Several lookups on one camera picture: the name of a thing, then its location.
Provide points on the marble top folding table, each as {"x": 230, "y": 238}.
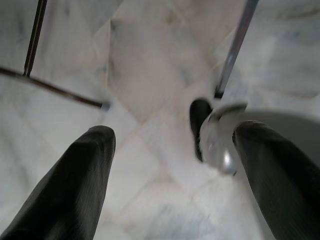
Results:
{"x": 50, "y": 87}

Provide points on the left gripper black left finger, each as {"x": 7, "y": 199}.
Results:
{"x": 70, "y": 190}

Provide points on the silver clothes rack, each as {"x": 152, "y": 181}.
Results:
{"x": 237, "y": 42}

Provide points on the grey robot left leg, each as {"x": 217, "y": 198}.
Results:
{"x": 220, "y": 150}

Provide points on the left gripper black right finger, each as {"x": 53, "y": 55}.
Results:
{"x": 282, "y": 187}

